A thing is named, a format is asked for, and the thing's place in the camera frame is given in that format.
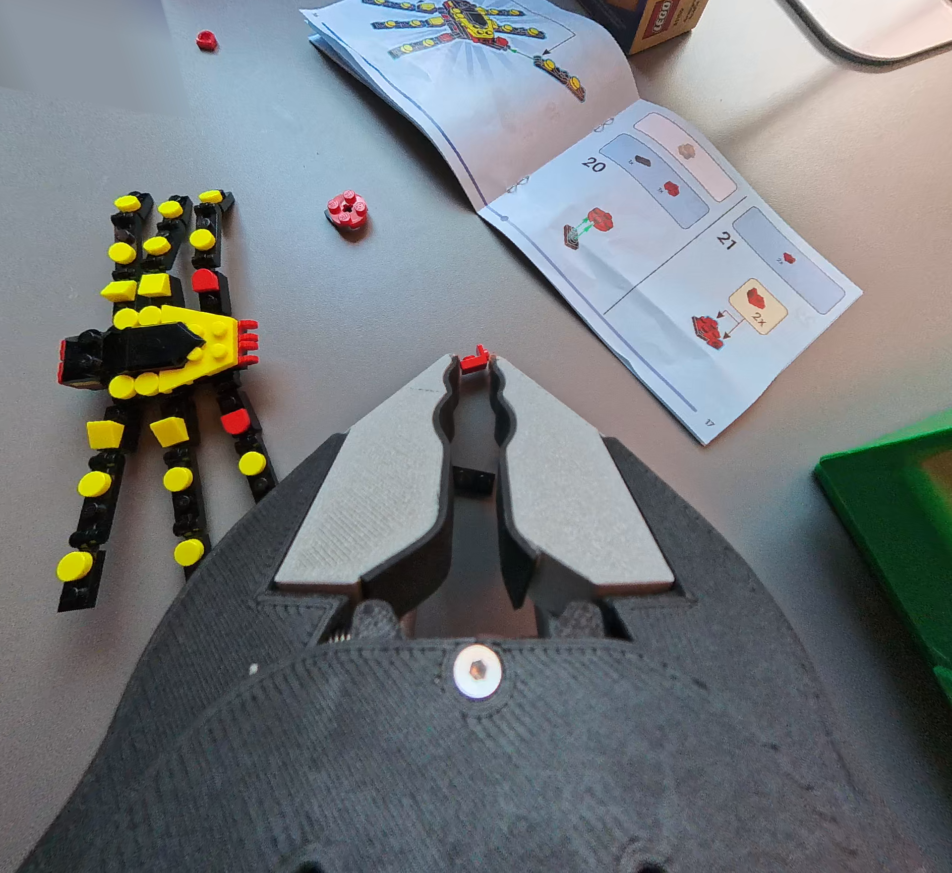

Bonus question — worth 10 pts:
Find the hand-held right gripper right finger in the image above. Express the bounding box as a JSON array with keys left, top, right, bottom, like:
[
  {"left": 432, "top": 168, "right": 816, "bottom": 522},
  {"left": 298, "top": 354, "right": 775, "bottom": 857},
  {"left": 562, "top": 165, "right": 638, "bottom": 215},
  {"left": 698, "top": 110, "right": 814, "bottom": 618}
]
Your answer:
[{"left": 485, "top": 354, "right": 677, "bottom": 621}]

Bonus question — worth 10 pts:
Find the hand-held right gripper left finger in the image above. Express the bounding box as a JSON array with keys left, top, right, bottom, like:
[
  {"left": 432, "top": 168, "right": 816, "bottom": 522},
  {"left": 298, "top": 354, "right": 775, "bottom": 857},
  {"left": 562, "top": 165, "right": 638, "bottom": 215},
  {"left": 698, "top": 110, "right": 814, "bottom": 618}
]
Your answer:
[{"left": 273, "top": 354, "right": 458, "bottom": 619}]

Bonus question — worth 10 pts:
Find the black yellow lego spider model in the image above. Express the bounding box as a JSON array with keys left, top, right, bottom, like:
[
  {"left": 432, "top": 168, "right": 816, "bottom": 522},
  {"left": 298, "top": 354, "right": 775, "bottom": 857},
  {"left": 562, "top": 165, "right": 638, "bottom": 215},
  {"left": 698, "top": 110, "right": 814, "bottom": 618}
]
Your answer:
[{"left": 57, "top": 186, "right": 278, "bottom": 614}]

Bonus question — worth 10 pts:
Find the red round lego plate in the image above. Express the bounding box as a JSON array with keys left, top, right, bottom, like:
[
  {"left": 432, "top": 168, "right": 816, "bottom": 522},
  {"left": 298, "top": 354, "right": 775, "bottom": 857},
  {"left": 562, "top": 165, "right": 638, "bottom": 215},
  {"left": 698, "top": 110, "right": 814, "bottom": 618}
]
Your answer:
[{"left": 324, "top": 188, "right": 371, "bottom": 233}]

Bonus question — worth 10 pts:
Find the open lego instruction booklet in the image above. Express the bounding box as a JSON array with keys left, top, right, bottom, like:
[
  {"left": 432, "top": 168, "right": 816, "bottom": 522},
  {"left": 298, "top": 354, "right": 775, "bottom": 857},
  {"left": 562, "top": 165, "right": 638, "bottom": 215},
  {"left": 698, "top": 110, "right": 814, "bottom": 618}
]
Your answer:
[{"left": 299, "top": 0, "right": 864, "bottom": 447}]

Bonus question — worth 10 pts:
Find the green plastic bin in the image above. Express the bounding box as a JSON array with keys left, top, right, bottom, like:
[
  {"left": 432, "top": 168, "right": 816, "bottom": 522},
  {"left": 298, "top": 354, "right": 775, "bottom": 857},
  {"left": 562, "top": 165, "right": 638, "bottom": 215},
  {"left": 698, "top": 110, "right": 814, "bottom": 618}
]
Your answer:
[{"left": 813, "top": 408, "right": 952, "bottom": 704}]

